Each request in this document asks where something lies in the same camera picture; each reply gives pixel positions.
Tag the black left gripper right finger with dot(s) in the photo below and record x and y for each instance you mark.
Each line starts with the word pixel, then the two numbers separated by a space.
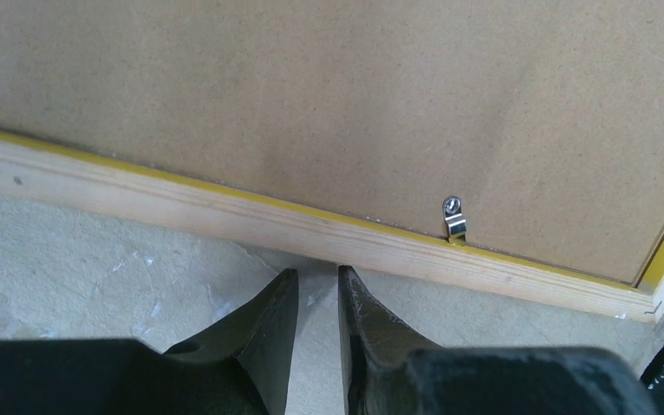
pixel 390 368

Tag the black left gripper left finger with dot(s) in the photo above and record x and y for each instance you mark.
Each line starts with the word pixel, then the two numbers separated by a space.
pixel 241 364

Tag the brown frame backing board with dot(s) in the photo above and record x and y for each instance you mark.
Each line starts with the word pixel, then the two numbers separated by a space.
pixel 546 118

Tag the yellow picture frame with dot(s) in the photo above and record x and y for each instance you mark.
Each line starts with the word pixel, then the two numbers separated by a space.
pixel 71 178

